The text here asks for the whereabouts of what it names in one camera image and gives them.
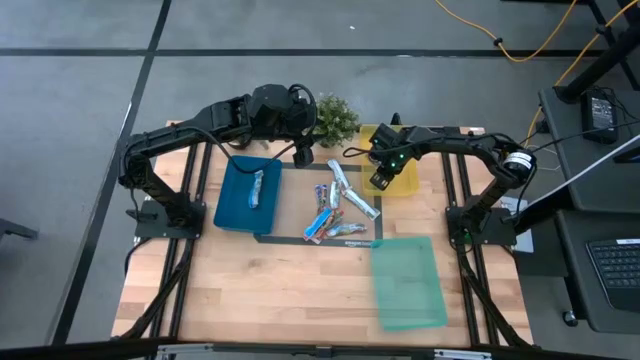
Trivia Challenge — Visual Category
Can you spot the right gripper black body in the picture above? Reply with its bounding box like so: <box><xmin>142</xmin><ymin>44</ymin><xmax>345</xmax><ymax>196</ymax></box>
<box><xmin>377</xmin><ymin>127</ymin><xmax>420</xmax><ymax>176</ymax></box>

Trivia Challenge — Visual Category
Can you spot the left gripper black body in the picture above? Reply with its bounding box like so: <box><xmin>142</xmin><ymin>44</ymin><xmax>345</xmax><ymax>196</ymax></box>
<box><xmin>287</xmin><ymin>99</ymin><xmax>317</xmax><ymax>150</ymax></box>

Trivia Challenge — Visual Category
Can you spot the long white granola bar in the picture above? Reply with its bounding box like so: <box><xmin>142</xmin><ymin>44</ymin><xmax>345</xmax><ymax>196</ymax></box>
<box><xmin>326</xmin><ymin>158</ymin><xmax>352</xmax><ymax>192</ymax></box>
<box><xmin>342</xmin><ymin>187</ymin><xmax>382</xmax><ymax>222</ymax></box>

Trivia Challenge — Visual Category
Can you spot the purple red granola bar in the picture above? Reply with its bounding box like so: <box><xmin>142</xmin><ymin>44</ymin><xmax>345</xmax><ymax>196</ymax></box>
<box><xmin>313</xmin><ymin>183</ymin><xmax>329</xmax><ymax>212</ymax></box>

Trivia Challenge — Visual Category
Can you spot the blue box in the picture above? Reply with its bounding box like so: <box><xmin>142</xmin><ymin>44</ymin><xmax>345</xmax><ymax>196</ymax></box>
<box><xmin>302</xmin><ymin>206</ymin><xmax>334</xmax><ymax>241</ymax></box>

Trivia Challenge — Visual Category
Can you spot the yellow translucent plastic tray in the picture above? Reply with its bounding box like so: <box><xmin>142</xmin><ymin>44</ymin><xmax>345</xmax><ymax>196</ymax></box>
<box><xmin>359</xmin><ymin>124</ymin><xmax>421</xmax><ymax>198</ymax></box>

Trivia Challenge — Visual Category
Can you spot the bushy green potted plant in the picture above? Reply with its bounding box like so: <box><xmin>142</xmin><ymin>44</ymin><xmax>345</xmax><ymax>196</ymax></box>
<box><xmin>313</xmin><ymin>92</ymin><xmax>362</xmax><ymax>150</ymax></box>

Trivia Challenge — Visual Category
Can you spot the blue plastic tray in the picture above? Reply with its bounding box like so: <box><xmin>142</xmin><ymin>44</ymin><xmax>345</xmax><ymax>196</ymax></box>
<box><xmin>213</xmin><ymin>154</ymin><xmax>284</xmax><ymax>236</ymax></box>

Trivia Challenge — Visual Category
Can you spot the white paper sheet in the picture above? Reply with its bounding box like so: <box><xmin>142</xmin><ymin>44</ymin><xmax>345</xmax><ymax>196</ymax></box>
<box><xmin>499</xmin><ymin>196</ymin><xmax>535</xmax><ymax>254</ymax></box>

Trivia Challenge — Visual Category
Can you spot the black crossbar with silver sections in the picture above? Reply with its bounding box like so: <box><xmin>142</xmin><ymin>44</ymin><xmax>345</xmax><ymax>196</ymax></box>
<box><xmin>0</xmin><ymin>338</ymin><xmax>640</xmax><ymax>360</ymax></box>

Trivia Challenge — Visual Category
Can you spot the white slanted bar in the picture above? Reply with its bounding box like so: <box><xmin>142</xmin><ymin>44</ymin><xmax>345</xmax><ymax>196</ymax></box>
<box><xmin>514</xmin><ymin>133</ymin><xmax>640</xmax><ymax>221</ymax></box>

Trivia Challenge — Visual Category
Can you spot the black power brick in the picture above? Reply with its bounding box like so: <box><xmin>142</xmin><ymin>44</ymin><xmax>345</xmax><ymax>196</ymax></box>
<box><xmin>581</xmin><ymin>89</ymin><xmax>620</xmax><ymax>145</ymax></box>

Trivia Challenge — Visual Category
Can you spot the black keyboard desk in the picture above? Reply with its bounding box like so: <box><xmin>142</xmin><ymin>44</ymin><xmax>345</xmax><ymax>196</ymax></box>
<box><xmin>553</xmin><ymin>209</ymin><xmax>640</xmax><ymax>335</ymax></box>

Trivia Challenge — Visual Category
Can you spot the black stand pole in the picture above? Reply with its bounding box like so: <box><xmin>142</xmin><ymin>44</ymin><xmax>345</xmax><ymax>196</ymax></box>
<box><xmin>553</xmin><ymin>24</ymin><xmax>640</xmax><ymax>104</ymax></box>

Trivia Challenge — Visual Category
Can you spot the black keyboard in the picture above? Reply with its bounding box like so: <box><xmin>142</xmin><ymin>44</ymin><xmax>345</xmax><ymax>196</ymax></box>
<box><xmin>585</xmin><ymin>238</ymin><xmax>640</xmax><ymax>312</ymax></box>

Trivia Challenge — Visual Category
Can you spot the black chair leg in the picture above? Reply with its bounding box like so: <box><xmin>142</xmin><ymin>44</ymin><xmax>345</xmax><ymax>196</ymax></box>
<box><xmin>0</xmin><ymin>218</ymin><xmax>39</xmax><ymax>242</ymax></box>

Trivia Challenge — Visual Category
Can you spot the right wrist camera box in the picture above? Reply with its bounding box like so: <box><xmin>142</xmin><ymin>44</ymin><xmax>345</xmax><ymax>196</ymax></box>
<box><xmin>372</xmin><ymin>123</ymin><xmax>397</xmax><ymax>151</ymax></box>

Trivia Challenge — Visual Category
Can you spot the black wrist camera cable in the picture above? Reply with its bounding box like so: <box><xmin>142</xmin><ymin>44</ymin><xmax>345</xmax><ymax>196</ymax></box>
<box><xmin>341</xmin><ymin>146</ymin><xmax>384</xmax><ymax>160</ymax></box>

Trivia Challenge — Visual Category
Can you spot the black aluminium table frame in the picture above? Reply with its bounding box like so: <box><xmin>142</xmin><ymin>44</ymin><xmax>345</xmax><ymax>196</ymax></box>
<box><xmin>112</xmin><ymin>119</ymin><xmax>534</xmax><ymax>349</ymax></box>

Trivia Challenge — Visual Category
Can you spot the yellow cable with black connector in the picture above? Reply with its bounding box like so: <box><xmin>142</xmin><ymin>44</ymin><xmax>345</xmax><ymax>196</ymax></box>
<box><xmin>433</xmin><ymin>0</ymin><xmax>579</xmax><ymax>64</ymax></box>

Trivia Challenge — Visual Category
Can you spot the thin black cable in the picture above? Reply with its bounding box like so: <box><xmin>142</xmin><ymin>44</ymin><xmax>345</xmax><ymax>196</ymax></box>
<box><xmin>519</xmin><ymin>118</ymin><xmax>640</xmax><ymax>156</ymax></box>

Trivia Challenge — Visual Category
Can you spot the long yellow cable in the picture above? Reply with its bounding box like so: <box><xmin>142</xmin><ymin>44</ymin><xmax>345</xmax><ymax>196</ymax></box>
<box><xmin>523</xmin><ymin>0</ymin><xmax>640</xmax><ymax>149</ymax></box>

